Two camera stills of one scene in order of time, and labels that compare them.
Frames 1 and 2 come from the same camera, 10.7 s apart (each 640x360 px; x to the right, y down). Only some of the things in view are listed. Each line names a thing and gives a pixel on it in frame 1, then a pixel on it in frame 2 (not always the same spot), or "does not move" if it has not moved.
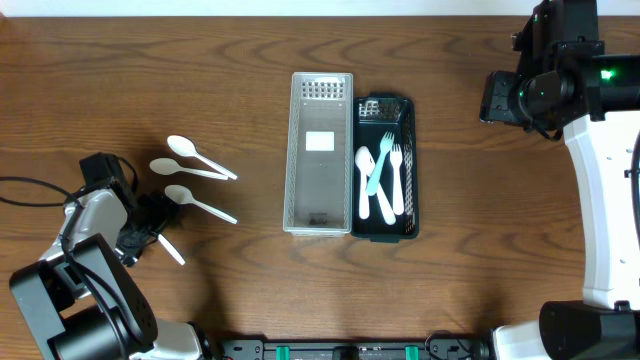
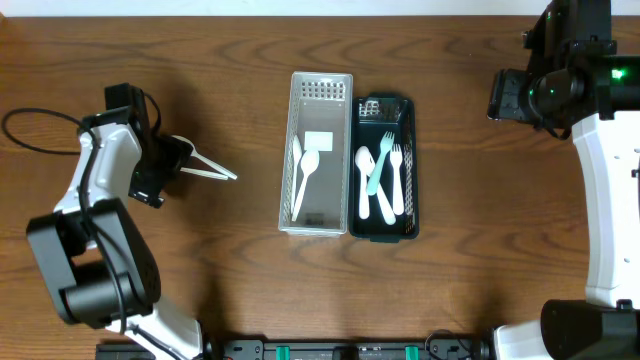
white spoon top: x=182 y=145 does not move
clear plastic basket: x=318 y=183 does not move
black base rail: x=435 y=348 does not move
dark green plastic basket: x=373 y=116 does not move
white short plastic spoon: x=365 y=164 does not move
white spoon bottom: x=171 y=249 -> x=297 y=156
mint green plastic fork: x=386 y=144 does not move
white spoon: x=178 y=194 -> x=309 y=163
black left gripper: x=148 y=220 -> x=167 y=163
